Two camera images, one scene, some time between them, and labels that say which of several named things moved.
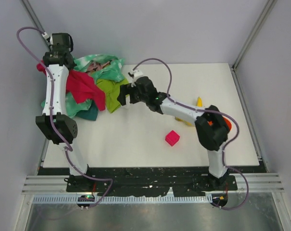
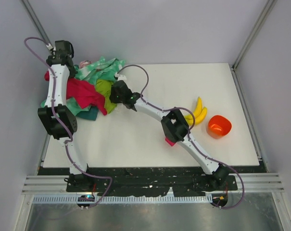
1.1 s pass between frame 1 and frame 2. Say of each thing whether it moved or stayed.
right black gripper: moved
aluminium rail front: stayed
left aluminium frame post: stayed
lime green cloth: moved
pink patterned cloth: moved
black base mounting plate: stayed
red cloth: moved
